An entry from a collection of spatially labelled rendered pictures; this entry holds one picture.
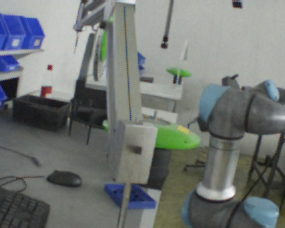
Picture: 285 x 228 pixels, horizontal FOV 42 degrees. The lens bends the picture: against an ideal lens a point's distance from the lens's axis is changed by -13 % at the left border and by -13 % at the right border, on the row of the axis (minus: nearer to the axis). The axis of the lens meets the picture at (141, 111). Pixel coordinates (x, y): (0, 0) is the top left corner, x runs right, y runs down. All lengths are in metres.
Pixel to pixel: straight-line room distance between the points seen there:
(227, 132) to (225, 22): 5.23
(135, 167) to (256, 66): 5.37
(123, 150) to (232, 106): 0.21
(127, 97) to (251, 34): 5.30
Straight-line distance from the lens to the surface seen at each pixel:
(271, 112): 0.74
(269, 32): 6.07
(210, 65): 5.93
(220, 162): 0.79
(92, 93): 2.04
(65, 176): 1.13
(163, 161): 1.30
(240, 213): 0.83
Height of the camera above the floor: 1.33
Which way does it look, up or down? 9 degrees down
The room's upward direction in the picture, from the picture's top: 10 degrees clockwise
